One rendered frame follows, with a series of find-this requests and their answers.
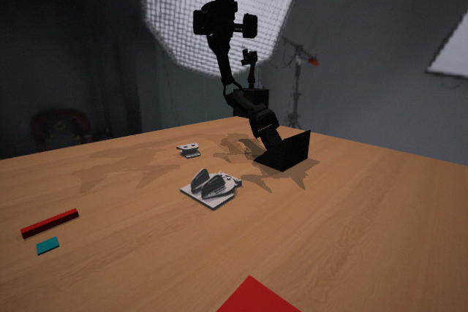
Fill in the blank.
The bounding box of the teal flat rectangular block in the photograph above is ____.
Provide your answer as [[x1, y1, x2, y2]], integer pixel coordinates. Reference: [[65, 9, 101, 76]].
[[36, 236, 59, 256]]

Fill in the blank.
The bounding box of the red long bar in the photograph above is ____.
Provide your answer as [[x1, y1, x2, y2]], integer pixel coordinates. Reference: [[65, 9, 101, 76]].
[[20, 209, 79, 239]]

